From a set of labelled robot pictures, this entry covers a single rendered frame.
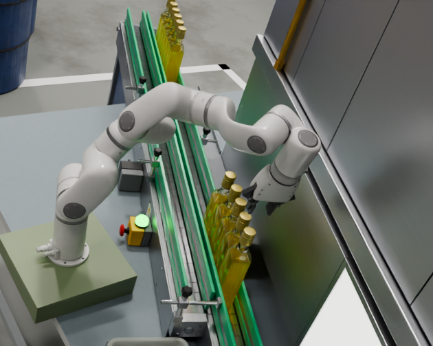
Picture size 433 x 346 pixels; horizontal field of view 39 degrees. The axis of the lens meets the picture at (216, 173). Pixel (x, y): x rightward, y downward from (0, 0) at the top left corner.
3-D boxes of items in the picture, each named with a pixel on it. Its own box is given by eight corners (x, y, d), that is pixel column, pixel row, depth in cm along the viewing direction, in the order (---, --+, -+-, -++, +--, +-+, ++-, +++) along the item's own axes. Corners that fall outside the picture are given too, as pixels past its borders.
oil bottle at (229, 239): (228, 291, 184) (250, 241, 171) (210, 290, 182) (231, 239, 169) (224, 277, 188) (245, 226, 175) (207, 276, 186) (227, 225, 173)
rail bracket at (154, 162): (154, 183, 214) (163, 153, 206) (133, 182, 211) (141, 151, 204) (152, 176, 217) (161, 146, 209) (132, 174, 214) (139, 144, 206)
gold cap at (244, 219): (248, 232, 170) (253, 220, 168) (236, 231, 169) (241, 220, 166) (245, 222, 173) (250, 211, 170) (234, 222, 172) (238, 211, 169)
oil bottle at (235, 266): (231, 306, 179) (254, 256, 167) (214, 306, 177) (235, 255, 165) (227, 291, 184) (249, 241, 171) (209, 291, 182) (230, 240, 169)
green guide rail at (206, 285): (207, 310, 175) (215, 292, 170) (204, 310, 175) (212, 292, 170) (141, 25, 305) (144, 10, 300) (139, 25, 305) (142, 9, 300)
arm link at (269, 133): (225, 119, 155) (300, 136, 144) (195, 144, 147) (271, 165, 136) (222, 88, 150) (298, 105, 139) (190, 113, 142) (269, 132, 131)
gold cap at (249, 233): (253, 247, 166) (258, 235, 163) (240, 246, 165) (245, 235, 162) (249, 237, 168) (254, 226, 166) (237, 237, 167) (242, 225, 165)
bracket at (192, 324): (202, 338, 176) (208, 323, 171) (170, 338, 173) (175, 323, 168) (199, 328, 178) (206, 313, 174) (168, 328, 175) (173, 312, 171)
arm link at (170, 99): (210, 161, 154) (176, 154, 141) (146, 143, 165) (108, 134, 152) (227, 98, 153) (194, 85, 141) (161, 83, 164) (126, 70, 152)
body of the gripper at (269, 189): (302, 159, 150) (284, 185, 159) (264, 155, 147) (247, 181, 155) (308, 185, 146) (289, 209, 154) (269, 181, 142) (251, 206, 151)
